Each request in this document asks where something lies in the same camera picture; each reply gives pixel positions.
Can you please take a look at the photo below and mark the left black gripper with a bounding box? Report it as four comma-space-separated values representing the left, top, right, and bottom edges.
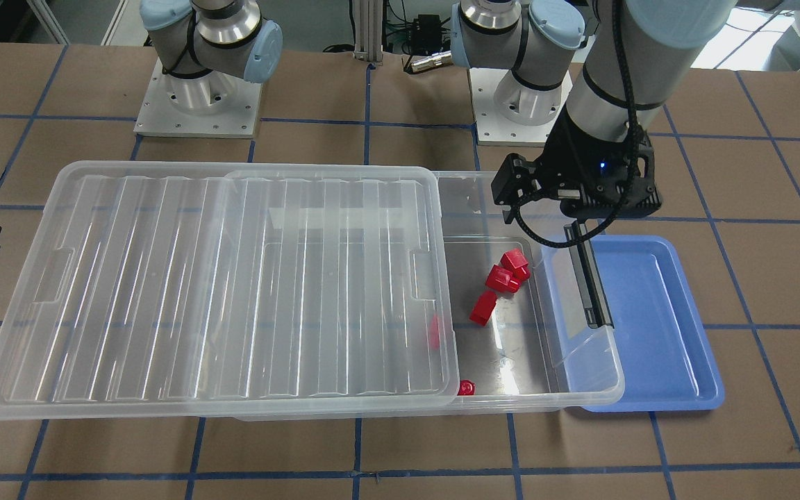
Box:
492, 111, 663, 217

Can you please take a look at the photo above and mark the clear plastic box lid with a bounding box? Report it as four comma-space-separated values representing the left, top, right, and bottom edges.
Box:
0, 161, 460, 420

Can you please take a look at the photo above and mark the red block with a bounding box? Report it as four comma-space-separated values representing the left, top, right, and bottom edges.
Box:
469, 289, 499, 326
485, 265, 522, 294
499, 248, 531, 282
457, 379, 476, 397

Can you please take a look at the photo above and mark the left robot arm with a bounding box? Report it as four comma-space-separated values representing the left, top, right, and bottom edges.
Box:
450, 1, 735, 219

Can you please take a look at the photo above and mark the clear plastic storage box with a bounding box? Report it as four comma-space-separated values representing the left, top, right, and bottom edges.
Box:
206, 165, 624, 420

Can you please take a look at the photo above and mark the blue plastic tray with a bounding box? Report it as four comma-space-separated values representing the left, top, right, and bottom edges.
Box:
588, 235, 725, 413

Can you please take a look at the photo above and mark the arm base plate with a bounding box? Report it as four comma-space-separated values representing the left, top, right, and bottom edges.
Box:
469, 67, 572, 147
133, 60, 263, 139

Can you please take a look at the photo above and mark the aluminium frame post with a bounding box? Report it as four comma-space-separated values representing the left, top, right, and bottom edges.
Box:
350, 0, 386, 67

